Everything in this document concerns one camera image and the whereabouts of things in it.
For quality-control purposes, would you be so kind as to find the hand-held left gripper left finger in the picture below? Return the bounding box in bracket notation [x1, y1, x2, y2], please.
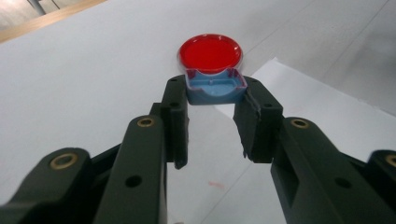
[92, 74, 190, 224]

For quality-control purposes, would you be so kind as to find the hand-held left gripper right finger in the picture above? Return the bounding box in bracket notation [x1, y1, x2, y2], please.
[233, 76, 396, 224]

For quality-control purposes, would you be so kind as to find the blue stamp cap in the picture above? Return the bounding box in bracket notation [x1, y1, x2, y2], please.
[184, 67, 248, 106]

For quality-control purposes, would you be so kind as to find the round red ink pad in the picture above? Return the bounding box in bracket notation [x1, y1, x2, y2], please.
[177, 33, 244, 76]

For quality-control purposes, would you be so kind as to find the white paper sheet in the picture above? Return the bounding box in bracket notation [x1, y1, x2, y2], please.
[214, 57, 396, 163]

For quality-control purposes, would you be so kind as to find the white desk frame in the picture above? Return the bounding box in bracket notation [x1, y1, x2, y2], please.
[27, 0, 49, 16]

